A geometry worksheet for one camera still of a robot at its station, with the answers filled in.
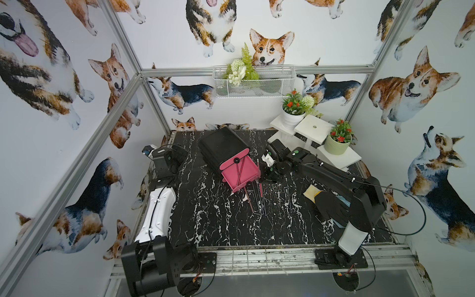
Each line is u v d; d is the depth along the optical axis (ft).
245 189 3.12
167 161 2.03
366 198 1.46
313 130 2.97
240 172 3.08
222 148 4.46
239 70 2.61
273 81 3.04
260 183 2.85
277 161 2.22
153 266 1.31
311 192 3.04
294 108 3.01
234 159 2.89
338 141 2.69
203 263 2.40
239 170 3.12
